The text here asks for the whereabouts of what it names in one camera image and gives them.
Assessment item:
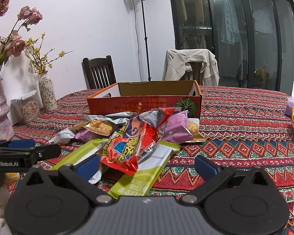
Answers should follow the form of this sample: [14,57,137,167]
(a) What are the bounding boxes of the pink dried roses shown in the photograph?
[0,0,43,73]

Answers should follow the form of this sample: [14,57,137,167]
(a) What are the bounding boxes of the orange cardboard box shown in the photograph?
[87,81,202,118]

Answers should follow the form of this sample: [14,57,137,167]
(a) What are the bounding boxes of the red orange snack bag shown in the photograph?
[101,107,181,175]

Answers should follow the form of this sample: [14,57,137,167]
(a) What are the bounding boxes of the clear jar of nuts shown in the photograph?
[11,90,40,124]

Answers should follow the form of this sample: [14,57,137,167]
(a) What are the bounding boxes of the green white snack packet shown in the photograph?
[50,139,180,199]

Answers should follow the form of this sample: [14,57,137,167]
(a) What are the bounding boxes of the silver snack packet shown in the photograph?
[83,111,137,125]

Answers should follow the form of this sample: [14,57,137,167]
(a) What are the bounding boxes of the purple snack packet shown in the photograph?
[74,129,106,143]
[161,110,193,144]

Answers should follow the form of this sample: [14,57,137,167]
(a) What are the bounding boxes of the chair with beige jacket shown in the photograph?
[180,62,203,85]

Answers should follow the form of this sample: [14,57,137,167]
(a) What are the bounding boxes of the black framed glass doors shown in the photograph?
[171,0,294,94]

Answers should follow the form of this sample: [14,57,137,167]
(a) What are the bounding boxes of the dark wooden chair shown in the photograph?
[82,55,116,89]

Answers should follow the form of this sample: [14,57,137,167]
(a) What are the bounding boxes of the yellow flower branches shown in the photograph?
[24,33,73,74]

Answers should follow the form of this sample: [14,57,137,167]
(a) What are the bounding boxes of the beige jacket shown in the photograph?
[162,49,220,86]

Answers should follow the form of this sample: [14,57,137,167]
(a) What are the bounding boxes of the white cracker packet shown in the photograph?
[184,118,206,143]

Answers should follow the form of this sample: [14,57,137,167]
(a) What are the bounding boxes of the floral ceramic vase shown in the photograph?
[39,72,58,111]

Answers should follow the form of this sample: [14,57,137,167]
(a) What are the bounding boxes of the orange cracker packet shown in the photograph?
[70,120,113,136]

